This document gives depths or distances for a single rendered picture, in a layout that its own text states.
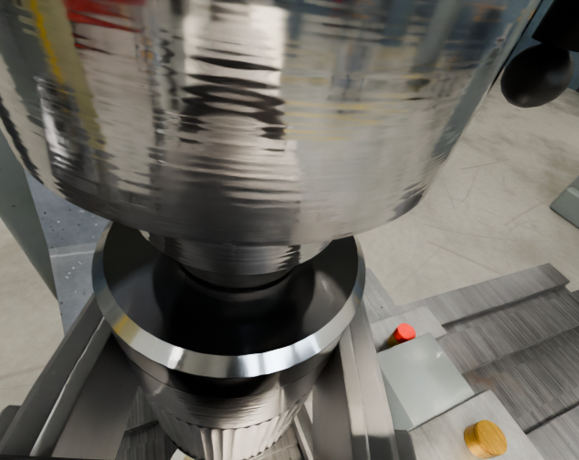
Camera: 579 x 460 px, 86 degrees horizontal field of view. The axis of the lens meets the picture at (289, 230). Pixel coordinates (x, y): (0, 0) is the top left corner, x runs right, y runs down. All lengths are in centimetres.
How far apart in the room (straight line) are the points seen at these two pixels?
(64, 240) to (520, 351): 64
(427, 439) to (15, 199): 53
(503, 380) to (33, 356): 149
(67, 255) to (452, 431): 46
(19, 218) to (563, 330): 80
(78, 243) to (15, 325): 122
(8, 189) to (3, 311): 125
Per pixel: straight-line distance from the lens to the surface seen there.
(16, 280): 184
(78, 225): 48
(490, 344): 54
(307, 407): 32
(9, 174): 52
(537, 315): 63
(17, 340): 165
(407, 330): 30
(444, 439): 31
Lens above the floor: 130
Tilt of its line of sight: 44 degrees down
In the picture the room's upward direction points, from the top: 12 degrees clockwise
